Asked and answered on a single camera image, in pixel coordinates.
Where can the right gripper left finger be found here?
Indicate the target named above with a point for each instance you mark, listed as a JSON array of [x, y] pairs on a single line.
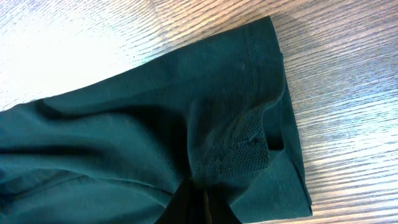
[[187, 206]]

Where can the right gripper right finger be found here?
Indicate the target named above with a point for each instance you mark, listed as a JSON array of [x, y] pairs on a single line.
[[217, 210]]

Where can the black polo shirt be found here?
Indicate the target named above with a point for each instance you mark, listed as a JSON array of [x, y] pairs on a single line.
[[217, 111]]

